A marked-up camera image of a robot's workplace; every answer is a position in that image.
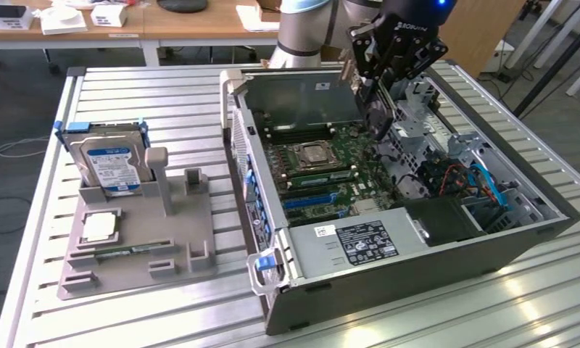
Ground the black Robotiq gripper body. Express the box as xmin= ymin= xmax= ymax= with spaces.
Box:
xmin=376 ymin=0 xmax=459 ymax=39

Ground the graphics card with black fan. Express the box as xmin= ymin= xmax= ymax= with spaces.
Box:
xmin=338 ymin=49 xmax=396 ymax=141

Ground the wooden cabinet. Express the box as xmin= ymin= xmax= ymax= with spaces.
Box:
xmin=435 ymin=0 xmax=528 ymax=77

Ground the white floor unit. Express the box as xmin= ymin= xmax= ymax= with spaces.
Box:
xmin=483 ymin=39 xmax=516 ymax=75

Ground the brown cardboard box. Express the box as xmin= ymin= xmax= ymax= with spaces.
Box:
xmin=254 ymin=0 xmax=282 ymax=22

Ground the white paper stack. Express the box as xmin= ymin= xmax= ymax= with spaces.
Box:
xmin=234 ymin=5 xmax=281 ymax=33

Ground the metal disk bay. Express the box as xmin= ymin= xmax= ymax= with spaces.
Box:
xmin=447 ymin=133 xmax=561 ymax=233

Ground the black slanted pole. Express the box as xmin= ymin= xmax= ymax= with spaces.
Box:
xmin=512 ymin=0 xmax=580 ymax=117

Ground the CPU socket with metal cover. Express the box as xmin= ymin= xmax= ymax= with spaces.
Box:
xmin=292 ymin=139 xmax=344 ymax=171

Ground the green motherboard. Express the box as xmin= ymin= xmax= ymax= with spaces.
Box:
xmin=253 ymin=110 xmax=402 ymax=228

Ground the green RAM stick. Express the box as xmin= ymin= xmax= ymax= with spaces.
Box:
xmin=93 ymin=244 xmax=158 ymax=259
xmin=289 ymin=170 xmax=353 ymax=188

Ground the black round pad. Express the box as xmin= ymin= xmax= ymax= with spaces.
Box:
xmin=156 ymin=0 xmax=209 ymax=14

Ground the silver chipset heatsink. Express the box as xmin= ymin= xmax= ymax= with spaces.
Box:
xmin=352 ymin=201 xmax=385 ymax=215

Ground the black plastic shroud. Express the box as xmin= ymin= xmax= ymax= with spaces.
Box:
xmin=402 ymin=195 xmax=489 ymax=247

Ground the small white carton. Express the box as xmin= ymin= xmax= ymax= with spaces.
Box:
xmin=89 ymin=4 xmax=129 ymax=28

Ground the grey power supply with label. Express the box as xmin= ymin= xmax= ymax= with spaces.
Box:
xmin=286 ymin=208 xmax=431 ymax=280

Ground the hard disk with blue label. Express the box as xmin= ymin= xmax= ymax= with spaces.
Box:
xmin=61 ymin=125 xmax=144 ymax=194

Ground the blue disk carrier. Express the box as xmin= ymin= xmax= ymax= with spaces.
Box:
xmin=52 ymin=117 xmax=149 ymax=182

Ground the open dark grey PC case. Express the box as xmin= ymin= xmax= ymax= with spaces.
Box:
xmin=220 ymin=64 xmax=580 ymax=336

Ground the grey parts rack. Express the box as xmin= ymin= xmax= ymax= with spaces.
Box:
xmin=57 ymin=146 xmax=218 ymax=301

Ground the silver CPU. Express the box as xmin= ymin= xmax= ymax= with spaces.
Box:
xmin=82 ymin=214 xmax=120 ymax=242

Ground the white box with printed label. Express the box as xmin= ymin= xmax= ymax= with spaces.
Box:
xmin=0 ymin=5 xmax=34 ymax=30

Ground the white table frame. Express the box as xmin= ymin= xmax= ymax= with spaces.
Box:
xmin=504 ymin=0 xmax=580 ymax=97

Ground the red wire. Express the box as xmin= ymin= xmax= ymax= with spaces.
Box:
xmin=439 ymin=165 xmax=469 ymax=196

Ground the blue wire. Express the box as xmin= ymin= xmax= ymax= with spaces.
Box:
xmin=468 ymin=162 xmax=512 ymax=210

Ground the wooden desk with white frame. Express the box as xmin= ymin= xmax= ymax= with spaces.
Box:
xmin=0 ymin=0 xmax=349 ymax=68

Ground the white floor cable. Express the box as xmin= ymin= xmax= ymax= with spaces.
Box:
xmin=0 ymin=134 xmax=52 ymax=157

